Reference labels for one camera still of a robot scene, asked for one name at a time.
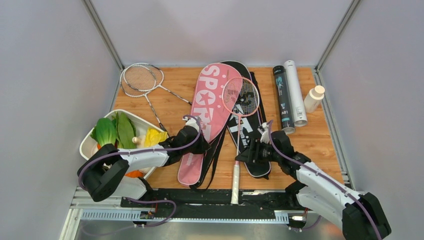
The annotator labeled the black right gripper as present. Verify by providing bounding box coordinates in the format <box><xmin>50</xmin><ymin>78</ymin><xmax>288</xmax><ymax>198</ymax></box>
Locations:
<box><xmin>234</xmin><ymin>137</ymin><xmax>281</xmax><ymax>166</ymax></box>

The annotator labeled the pink racket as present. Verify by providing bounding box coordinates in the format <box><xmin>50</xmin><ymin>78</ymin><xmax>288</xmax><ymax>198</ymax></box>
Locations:
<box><xmin>221</xmin><ymin>76</ymin><xmax>261</xmax><ymax>205</ymax></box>

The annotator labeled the pink racket cover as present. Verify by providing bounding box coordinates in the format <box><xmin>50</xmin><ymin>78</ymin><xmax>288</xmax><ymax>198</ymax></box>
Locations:
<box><xmin>177</xmin><ymin>63</ymin><xmax>241</xmax><ymax>189</ymax></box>

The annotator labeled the white shuttlecock tube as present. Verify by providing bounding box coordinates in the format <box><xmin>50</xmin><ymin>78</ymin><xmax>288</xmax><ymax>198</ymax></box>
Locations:
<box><xmin>283</xmin><ymin>60</ymin><xmax>308</xmax><ymax>127</ymax></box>

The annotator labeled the black shuttlecock tube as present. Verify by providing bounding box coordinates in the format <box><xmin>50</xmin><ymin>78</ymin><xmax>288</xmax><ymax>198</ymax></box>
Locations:
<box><xmin>272</xmin><ymin>65</ymin><xmax>295</xmax><ymax>135</ymax></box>

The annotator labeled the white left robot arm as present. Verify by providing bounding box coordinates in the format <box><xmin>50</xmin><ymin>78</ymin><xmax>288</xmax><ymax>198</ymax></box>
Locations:
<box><xmin>77</xmin><ymin>125</ymin><xmax>211</xmax><ymax>202</ymax></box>

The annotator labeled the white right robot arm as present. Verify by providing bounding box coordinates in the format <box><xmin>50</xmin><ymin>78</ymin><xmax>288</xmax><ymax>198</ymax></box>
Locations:
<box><xmin>235</xmin><ymin>131</ymin><xmax>392</xmax><ymax>240</ymax></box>

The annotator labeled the black racket cover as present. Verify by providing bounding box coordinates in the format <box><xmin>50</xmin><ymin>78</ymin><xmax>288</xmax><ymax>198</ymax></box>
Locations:
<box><xmin>190</xmin><ymin>60</ymin><xmax>273</xmax><ymax>191</ymax></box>

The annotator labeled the yellow white cabbage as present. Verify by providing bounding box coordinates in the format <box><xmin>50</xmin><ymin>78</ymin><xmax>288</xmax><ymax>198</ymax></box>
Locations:
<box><xmin>142</xmin><ymin>128</ymin><xmax>168</xmax><ymax>147</ymax></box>

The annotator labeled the small white mushroom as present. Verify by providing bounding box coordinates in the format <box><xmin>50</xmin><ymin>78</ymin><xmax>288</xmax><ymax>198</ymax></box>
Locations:
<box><xmin>132</xmin><ymin>135</ymin><xmax>146</xmax><ymax>148</ymax></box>

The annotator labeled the orange carrot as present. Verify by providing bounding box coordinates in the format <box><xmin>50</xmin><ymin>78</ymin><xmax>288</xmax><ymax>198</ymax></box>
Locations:
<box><xmin>125</xmin><ymin>170</ymin><xmax>144</xmax><ymax>178</ymax></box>

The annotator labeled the green leafy vegetable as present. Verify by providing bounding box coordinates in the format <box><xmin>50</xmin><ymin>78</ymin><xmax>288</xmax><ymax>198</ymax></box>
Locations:
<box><xmin>112</xmin><ymin>112</ymin><xmax>136</xmax><ymax>149</ymax></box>

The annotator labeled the cream bottle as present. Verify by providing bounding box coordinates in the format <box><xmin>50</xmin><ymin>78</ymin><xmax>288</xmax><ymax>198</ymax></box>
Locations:
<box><xmin>303</xmin><ymin>85</ymin><xmax>326</xmax><ymax>113</ymax></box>

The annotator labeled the white silver racket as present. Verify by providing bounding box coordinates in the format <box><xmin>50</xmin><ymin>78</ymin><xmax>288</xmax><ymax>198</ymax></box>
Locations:
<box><xmin>119</xmin><ymin>63</ymin><xmax>168</xmax><ymax>133</ymax></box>

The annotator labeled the green bok choy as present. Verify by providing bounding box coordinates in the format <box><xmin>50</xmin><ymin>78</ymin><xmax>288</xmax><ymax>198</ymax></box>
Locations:
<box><xmin>90</xmin><ymin>118</ymin><xmax>117</xmax><ymax>150</ymax></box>

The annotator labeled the white vegetable tray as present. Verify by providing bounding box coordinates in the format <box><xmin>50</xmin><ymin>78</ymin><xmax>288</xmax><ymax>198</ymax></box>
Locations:
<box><xmin>79</xmin><ymin>109</ymin><xmax>163</xmax><ymax>160</ymax></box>

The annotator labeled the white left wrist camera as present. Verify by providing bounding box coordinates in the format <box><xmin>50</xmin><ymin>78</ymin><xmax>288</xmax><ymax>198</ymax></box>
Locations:
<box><xmin>183</xmin><ymin>115</ymin><xmax>202</xmax><ymax>133</ymax></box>

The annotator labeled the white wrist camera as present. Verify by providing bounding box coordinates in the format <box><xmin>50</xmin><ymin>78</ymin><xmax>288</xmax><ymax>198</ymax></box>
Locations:
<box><xmin>257</xmin><ymin>122</ymin><xmax>270</xmax><ymax>144</ymax></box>
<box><xmin>183</xmin><ymin>115</ymin><xmax>202</xmax><ymax>133</ymax></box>

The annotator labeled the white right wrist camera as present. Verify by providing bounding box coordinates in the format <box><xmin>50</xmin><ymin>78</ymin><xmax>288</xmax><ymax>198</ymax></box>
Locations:
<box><xmin>257</xmin><ymin>122</ymin><xmax>270</xmax><ymax>144</ymax></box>

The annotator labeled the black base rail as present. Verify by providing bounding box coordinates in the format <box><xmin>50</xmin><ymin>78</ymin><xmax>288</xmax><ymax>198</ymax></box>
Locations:
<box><xmin>120</xmin><ymin>188</ymin><xmax>307</xmax><ymax>220</ymax></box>

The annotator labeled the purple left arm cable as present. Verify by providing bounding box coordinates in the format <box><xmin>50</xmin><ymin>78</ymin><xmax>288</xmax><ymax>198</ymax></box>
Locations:
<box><xmin>77</xmin><ymin>114</ymin><xmax>204</xmax><ymax>229</ymax></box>

